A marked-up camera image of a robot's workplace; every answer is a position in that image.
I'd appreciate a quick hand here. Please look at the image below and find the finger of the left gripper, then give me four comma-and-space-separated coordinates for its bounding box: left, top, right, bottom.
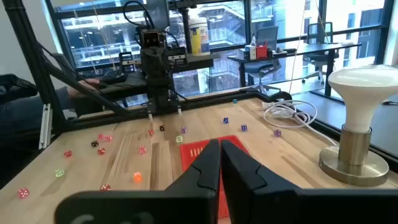
152, 62, 163, 82
162, 62, 172, 82

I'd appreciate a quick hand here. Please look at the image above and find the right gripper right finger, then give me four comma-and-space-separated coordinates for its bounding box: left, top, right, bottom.
221, 139, 398, 224

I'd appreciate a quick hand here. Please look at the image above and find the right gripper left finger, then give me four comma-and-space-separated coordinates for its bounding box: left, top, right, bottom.
55, 139, 221, 224

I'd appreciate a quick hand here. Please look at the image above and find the black pole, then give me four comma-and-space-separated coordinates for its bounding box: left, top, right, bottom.
182, 7, 192, 54

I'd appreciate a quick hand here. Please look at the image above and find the yellow wipes canister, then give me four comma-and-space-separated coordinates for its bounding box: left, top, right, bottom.
188, 17, 211, 57

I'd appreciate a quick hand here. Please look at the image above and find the black keyboard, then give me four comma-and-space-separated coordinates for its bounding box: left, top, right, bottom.
99, 70, 129, 85

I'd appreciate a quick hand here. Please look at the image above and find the red plastic basket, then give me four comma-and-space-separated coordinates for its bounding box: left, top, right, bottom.
179, 134, 251, 219

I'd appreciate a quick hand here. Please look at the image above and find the person's hand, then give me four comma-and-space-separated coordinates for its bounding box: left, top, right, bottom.
67, 78, 101, 94

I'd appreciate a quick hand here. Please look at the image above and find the small white box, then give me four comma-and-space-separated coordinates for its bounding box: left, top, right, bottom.
244, 45, 257, 61

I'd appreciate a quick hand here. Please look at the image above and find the small red box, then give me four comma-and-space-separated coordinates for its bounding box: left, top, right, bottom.
256, 45, 269, 60

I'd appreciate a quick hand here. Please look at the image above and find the grey office chair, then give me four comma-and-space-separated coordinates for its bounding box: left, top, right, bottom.
245, 26, 282, 94
301, 21, 335, 85

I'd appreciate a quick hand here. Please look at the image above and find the black office desk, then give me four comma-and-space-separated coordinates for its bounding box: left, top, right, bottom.
228, 42, 363, 97

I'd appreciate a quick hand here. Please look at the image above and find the white dome lamp metal base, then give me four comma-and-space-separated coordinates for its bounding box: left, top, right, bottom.
318, 64, 398, 187

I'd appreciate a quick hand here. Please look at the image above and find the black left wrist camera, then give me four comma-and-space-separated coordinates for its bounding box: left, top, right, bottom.
139, 28, 166, 48

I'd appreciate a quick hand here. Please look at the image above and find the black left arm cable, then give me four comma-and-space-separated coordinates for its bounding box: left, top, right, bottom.
122, 0, 156, 30

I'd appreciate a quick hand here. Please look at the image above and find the white lamp cable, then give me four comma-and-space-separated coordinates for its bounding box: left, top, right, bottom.
262, 99, 340, 147

